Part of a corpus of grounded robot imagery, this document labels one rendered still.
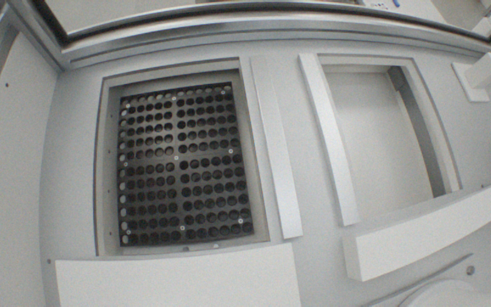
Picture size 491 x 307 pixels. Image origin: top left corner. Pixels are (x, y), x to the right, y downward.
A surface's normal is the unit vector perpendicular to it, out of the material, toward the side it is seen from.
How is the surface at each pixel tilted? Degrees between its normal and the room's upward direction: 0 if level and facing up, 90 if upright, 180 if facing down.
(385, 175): 0
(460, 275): 0
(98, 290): 0
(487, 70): 90
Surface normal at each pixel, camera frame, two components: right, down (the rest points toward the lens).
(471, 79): -0.99, 0.12
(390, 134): 0.05, -0.32
